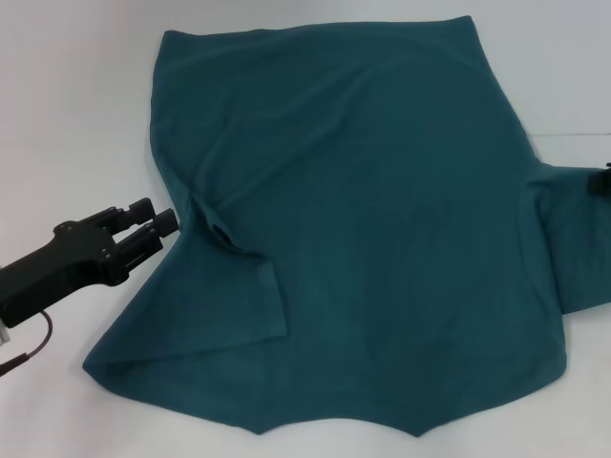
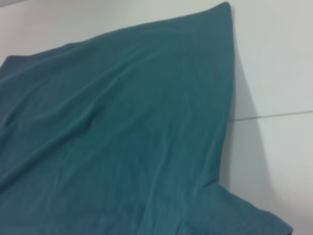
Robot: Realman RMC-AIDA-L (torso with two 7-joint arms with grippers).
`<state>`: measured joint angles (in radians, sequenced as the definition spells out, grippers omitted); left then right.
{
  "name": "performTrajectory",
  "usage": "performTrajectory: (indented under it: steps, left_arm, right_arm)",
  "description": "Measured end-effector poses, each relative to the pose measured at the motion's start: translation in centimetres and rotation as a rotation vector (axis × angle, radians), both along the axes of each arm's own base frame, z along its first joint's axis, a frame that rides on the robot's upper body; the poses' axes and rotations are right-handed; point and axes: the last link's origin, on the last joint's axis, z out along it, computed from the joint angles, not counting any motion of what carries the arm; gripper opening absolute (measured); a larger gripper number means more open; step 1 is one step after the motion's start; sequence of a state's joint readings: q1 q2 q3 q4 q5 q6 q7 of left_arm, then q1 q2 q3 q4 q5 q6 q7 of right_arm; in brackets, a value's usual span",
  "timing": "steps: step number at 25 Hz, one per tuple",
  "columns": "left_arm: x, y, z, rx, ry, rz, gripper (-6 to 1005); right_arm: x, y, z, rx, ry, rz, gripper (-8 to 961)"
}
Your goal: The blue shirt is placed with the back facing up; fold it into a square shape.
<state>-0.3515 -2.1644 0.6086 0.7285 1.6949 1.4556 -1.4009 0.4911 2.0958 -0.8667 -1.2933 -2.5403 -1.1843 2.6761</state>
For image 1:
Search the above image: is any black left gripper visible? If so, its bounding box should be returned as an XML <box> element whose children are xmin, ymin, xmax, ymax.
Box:
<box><xmin>0</xmin><ymin>198</ymin><xmax>179</xmax><ymax>329</ymax></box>

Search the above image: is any teal blue shirt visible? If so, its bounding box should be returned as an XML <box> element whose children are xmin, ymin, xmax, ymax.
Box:
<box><xmin>81</xmin><ymin>13</ymin><xmax>603</xmax><ymax>427</ymax></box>

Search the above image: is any dark cable with silver plug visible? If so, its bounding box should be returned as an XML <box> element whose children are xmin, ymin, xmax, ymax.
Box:
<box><xmin>0</xmin><ymin>310</ymin><xmax>54</xmax><ymax>374</ymax></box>

